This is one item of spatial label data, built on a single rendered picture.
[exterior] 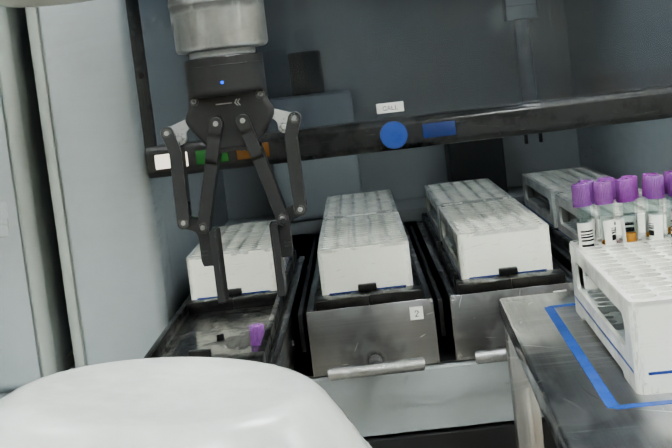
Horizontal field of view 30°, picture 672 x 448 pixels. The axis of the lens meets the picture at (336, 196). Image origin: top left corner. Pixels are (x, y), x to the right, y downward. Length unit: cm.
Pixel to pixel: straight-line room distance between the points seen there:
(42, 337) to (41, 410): 114
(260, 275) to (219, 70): 34
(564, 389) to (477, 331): 47
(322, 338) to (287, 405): 101
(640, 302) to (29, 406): 57
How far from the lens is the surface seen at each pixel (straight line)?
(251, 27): 117
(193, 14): 116
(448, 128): 137
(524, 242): 137
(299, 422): 33
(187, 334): 132
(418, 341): 134
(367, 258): 136
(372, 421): 136
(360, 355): 134
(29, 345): 148
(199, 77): 117
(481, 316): 134
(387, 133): 136
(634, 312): 85
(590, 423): 80
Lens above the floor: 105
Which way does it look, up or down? 5 degrees down
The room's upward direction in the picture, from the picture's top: 7 degrees counter-clockwise
